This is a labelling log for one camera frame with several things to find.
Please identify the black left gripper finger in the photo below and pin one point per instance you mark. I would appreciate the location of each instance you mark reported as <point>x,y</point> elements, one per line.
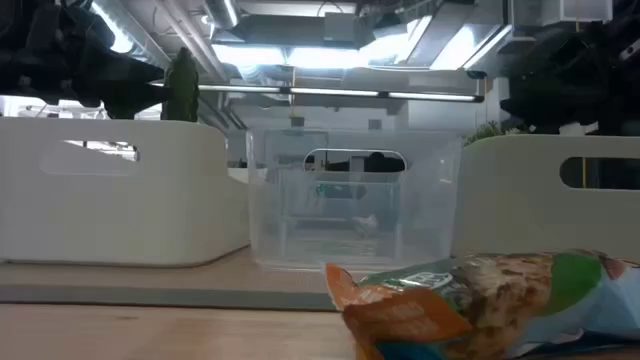
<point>135,92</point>

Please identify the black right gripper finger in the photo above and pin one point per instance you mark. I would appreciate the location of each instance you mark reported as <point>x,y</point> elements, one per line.
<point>530,100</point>

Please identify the orange and blue granola bar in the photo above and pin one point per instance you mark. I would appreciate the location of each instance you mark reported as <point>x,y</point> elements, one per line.
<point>475,300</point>

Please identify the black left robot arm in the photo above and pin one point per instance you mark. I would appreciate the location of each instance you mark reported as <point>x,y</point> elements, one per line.
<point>20,50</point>

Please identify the green leafy plant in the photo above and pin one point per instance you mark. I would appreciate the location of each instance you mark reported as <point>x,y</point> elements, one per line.
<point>487,132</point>

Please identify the white plastic bin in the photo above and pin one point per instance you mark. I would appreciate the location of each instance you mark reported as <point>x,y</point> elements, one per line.
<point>125,215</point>
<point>515,210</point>

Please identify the person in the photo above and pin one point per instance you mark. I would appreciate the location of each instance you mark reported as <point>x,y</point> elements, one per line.
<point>382,162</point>

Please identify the long LED light bar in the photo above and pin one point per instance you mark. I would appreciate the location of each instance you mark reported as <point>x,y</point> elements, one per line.
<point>330,92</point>

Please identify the clear plastic bin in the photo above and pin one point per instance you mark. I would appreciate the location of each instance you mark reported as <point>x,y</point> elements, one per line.
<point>280,225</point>

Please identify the grey ceiling box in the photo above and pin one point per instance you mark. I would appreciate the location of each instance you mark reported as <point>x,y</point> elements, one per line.
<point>340,27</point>

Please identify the grey wall box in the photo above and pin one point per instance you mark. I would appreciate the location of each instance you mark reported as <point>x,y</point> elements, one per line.
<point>298,121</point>
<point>375,124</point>

